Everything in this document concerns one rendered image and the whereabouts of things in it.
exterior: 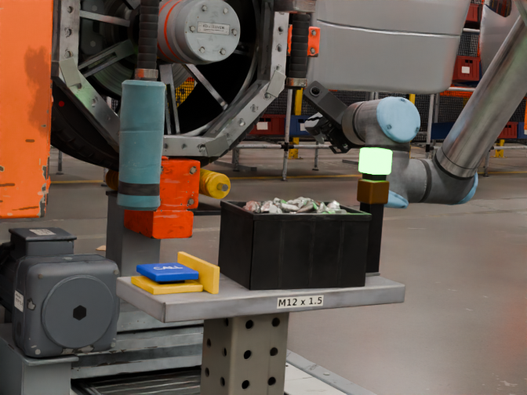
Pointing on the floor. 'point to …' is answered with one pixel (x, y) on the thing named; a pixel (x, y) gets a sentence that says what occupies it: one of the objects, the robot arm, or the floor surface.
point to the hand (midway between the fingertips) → (307, 121)
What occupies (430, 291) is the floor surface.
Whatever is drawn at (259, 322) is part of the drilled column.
